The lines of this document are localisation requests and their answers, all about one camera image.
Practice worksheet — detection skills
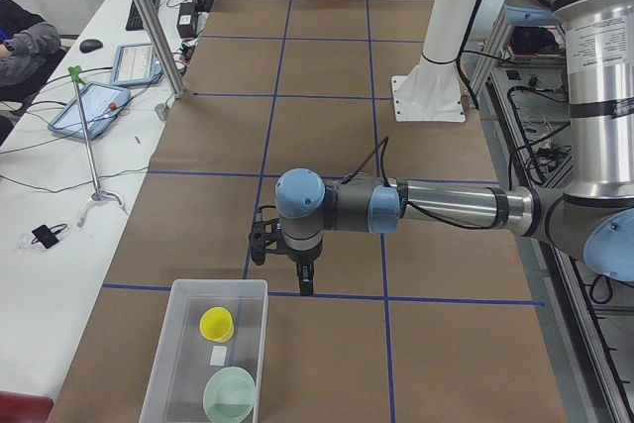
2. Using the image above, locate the small black device with strap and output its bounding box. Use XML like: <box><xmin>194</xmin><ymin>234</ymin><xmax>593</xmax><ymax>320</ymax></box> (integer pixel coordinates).
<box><xmin>31</xmin><ymin>223</ymin><xmax>68</xmax><ymax>249</ymax></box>

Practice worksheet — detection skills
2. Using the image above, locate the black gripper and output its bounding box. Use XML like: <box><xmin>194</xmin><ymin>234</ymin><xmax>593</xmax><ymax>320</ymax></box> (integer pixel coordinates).
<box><xmin>285</xmin><ymin>242</ymin><xmax>323</xmax><ymax>296</ymax></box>

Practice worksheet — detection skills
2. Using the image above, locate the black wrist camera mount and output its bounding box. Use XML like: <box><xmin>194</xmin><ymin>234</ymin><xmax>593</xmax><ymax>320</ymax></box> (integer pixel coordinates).
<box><xmin>249</xmin><ymin>205</ymin><xmax>284</xmax><ymax>265</ymax></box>

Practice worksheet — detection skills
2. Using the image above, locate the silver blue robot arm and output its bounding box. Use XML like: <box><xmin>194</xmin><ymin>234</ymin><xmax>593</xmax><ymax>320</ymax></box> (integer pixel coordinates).
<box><xmin>275</xmin><ymin>0</ymin><xmax>633</xmax><ymax>295</ymax></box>

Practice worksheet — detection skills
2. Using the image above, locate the light green bowl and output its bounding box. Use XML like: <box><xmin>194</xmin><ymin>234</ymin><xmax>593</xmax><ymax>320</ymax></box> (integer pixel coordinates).
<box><xmin>202</xmin><ymin>367</ymin><xmax>256</xmax><ymax>422</ymax></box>

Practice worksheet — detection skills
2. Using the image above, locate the aluminium frame post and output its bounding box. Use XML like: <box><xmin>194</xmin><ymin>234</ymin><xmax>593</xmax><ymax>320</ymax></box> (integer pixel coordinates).
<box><xmin>133</xmin><ymin>0</ymin><xmax>185</xmax><ymax>99</ymax></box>

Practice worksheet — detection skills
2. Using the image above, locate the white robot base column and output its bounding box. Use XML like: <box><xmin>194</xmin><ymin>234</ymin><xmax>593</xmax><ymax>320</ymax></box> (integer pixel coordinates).
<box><xmin>391</xmin><ymin>0</ymin><xmax>477</xmax><ymax>123</ymax></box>

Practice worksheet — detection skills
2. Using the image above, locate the green tipped reacher grabber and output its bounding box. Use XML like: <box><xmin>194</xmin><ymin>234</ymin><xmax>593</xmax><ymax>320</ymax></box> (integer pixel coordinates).
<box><xmin>67</xmin><ymin>65</ymin><xmax>127</xmax><ymax>228</ymax></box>

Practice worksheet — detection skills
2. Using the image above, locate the yellow plastic cup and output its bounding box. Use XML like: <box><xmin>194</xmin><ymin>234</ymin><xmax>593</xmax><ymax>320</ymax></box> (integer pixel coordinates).
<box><xmin>199</xmin><ymin>306</ymin><xmax>235</xmax><ymax>343</ymax></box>

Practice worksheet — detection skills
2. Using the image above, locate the clear plastic box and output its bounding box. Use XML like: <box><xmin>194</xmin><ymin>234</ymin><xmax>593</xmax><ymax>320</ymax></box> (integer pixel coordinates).
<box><xmin>140</xmin><ymin>279</ymin><xmax>268</xmax><ymax>422</ymax></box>

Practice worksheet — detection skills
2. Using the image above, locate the black computer mouse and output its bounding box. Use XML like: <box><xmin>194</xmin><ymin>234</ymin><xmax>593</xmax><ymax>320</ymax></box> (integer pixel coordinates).
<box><xmin>79</xmin><ymin>39</ymin><xmax>103</xmax><ymax>53</ymax></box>

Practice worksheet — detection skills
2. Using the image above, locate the blue teach pendant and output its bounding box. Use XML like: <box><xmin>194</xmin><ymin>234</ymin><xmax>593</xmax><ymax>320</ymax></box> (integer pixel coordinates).
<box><xmin>110</xmin><ymin>43</ymin><xmax>162</xmax><ymax>87</ymax></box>
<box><xmin>48</xmin><ymin>82</ymin><xmax>132</xmax><ymax>141</ymax></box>

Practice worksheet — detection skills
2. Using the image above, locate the black keyboard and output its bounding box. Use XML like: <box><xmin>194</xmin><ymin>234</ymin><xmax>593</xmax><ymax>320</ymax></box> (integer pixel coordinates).
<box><xmin>125</xmin><ymin>0</ymin><xmax>163</xmax><ymax>32</ymax></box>

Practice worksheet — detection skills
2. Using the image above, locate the seated person in black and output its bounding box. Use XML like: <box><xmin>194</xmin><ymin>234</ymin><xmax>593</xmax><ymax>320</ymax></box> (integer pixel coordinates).
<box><xmin>1</xmin><ymin>0</ymin><xmax>66</xmax><ymax>116</ymax></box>

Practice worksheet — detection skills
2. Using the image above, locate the near blue teach pendant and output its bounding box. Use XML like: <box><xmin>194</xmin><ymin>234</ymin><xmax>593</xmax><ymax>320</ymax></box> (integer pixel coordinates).
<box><xmin>48</xmin><ymin>82</ymin><xmax>132</xmax><ymax>141</ymax></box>

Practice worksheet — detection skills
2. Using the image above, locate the far blue teach pendant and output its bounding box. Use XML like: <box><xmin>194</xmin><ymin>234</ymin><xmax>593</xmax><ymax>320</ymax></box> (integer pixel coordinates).
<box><xmin>110</xmin><ymin>43</ymin><xmax>162</xmax><ymax>87</ymax></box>

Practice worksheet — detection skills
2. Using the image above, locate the black power adapter box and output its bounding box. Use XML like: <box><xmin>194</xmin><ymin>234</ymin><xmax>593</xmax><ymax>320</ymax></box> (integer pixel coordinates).
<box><xmin>176</xmin><ymin>2</ymin><xmax>199</xmax><ymax>39</ymax></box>

